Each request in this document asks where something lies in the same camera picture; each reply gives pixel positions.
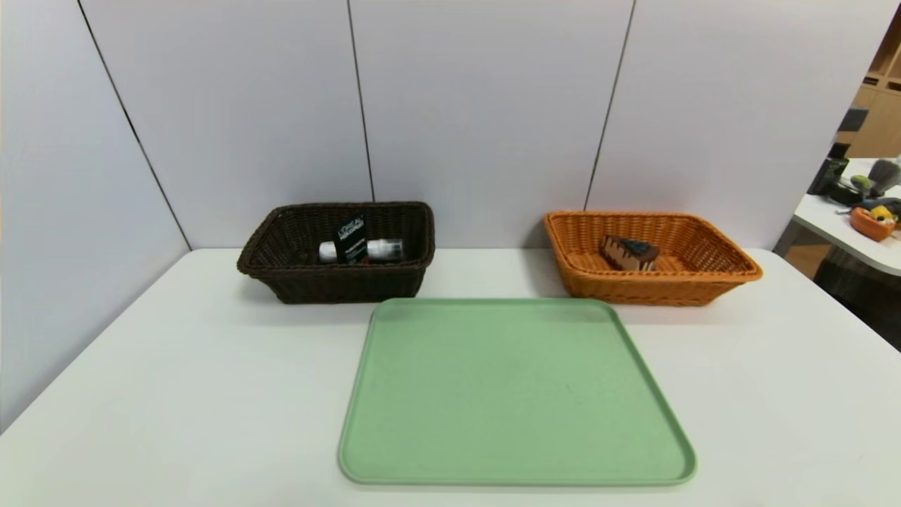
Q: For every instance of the orange wicker basket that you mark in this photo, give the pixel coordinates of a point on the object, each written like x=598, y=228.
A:
x=633, y=289

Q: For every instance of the chocolate blueberry cake slice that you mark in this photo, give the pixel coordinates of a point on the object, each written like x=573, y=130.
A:
x=626, y=255

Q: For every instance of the white side table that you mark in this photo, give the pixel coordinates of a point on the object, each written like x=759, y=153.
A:
x=845, y=243

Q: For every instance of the black cosmetic tube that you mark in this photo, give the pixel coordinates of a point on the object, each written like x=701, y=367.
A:
x=350, y=239

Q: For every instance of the orange toy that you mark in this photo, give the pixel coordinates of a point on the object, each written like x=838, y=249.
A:
x=869, y=224

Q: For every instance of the grey brush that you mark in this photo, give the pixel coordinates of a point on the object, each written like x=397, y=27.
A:
x=881, y=174

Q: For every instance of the light green plastic tray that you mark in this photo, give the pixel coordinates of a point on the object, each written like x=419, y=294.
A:
x=521, y=394

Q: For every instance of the wooden cabinet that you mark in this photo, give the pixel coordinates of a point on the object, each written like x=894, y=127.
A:
x=880, y=120

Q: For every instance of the black box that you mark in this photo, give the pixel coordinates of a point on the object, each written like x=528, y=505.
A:
x=827, y=176

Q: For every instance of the white bottle with clear cap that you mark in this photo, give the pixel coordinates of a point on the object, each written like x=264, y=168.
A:
x=383, y=248

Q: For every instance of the dark brown wicker basket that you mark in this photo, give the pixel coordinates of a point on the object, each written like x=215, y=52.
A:
x=338, y=285

